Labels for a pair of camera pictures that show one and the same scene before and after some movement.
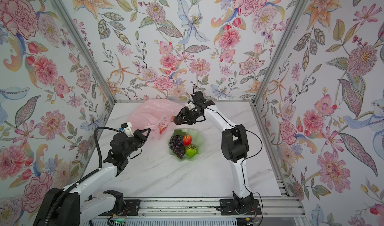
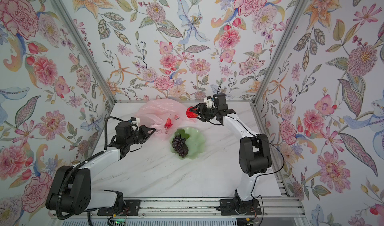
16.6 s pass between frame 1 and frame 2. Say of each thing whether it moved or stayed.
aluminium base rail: stayed
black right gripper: moved
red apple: moved
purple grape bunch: stayed
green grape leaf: stayed
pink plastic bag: moved
